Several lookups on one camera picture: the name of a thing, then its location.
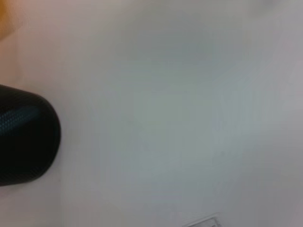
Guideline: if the clear plastic ruler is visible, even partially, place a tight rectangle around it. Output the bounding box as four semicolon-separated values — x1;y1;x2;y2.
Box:
184;216;221;227

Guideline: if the black mesh pen holder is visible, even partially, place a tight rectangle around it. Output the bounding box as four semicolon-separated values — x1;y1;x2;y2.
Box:
0;84;62;186

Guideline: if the yellow plastic bin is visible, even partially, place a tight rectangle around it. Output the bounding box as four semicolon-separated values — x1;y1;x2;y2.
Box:
0;0;26;41

